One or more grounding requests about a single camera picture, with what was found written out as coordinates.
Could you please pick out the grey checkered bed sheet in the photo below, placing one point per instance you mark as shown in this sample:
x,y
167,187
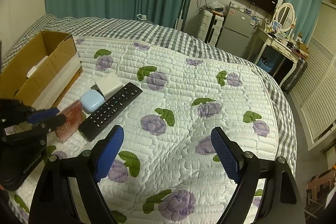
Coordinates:
x,y
177,41

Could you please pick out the white square charger box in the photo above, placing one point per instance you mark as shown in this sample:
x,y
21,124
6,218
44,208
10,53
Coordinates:
x,y
107,85

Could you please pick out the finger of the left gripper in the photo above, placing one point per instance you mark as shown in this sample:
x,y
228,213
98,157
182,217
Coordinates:
x,y
41,115
41,129

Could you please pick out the white floral quilted blanket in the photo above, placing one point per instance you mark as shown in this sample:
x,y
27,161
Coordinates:
x,y
166,170

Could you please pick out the white dressing table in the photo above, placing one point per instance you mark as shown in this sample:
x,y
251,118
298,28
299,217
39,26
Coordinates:
x,y
261,40

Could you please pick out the white suitcase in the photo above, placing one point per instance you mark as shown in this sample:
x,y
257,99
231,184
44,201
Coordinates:
x,y
210,27

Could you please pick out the white mop pole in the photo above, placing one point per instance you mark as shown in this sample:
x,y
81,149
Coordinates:
x,y
179,20

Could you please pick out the red patterned card pack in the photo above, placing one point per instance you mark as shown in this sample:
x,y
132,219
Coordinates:
x,y
74,117

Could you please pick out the silver mini fridge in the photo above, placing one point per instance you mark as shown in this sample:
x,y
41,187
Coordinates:
x,y
236,32

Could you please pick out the oval vanity mirror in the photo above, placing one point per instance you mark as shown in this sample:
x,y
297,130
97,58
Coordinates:
x,y
285,17

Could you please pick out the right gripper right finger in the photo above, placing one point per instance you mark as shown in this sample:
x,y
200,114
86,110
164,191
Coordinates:
x,y
280,200

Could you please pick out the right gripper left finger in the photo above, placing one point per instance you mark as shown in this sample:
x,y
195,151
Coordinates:
x,y
53,201

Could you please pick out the blue basket under table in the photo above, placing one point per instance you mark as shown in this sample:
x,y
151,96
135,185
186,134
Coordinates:
x,y
265,64

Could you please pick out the light blue earbuds case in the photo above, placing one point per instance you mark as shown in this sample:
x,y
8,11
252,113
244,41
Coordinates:
x,y
91,100

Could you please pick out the dark suitcase by wardrobe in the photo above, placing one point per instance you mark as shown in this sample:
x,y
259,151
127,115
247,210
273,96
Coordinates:
x,y
293,79

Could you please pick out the black TV remote control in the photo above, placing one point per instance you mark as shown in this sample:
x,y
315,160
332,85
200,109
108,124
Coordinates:
x,y
108,111

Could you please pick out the brown cardboard box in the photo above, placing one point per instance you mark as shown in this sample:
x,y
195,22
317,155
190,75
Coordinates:
x,y
43,68

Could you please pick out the white louvered wardrobe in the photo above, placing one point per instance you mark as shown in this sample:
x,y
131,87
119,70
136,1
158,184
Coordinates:
x,y
314,93

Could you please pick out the white cylindrical bottle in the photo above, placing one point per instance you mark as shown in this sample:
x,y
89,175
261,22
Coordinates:
x,y
35,67

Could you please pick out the clear water jug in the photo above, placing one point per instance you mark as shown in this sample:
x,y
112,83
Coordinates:
x,y
141,17

